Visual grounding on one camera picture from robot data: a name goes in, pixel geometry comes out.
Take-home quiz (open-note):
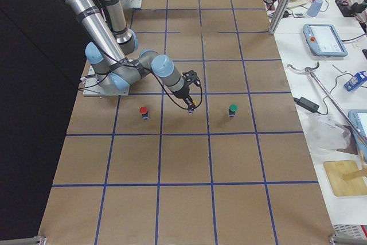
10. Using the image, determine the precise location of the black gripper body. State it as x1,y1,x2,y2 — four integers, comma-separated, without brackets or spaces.
171,80,191,101

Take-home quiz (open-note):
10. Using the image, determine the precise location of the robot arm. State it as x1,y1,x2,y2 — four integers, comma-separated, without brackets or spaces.
63,0,201,112

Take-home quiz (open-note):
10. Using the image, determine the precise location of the green push button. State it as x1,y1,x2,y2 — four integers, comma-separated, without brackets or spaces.
228,104,238,118

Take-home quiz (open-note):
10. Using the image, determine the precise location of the red push button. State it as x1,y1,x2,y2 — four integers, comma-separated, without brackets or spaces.
139,106,150,120

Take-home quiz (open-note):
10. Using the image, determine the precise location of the black power adapter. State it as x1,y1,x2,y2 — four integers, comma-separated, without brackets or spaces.
297,97,319,113

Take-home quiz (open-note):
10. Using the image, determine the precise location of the metal reacher stick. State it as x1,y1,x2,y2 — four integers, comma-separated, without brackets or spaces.
286,62,366,146

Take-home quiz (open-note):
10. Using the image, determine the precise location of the clear plastic bag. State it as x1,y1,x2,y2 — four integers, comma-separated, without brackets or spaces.
301,114,353,155

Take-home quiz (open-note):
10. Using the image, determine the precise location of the teach pendant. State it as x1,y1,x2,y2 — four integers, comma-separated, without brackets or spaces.
303,24,348,57

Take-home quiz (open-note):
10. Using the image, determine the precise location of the blue plastic cup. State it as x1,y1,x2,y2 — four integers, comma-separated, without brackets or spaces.
306,0,323,18

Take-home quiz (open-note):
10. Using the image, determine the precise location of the blue carton box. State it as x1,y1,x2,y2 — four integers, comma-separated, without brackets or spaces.
344,71,366,92

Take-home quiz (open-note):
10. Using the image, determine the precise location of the wooden cutting board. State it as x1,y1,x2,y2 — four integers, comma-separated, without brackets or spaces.
323,161,366,197

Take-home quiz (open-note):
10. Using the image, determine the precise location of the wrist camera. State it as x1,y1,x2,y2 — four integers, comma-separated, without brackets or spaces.
182,70,201,87

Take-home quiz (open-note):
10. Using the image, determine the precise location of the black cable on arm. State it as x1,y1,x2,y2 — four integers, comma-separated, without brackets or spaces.
149,69,204,111

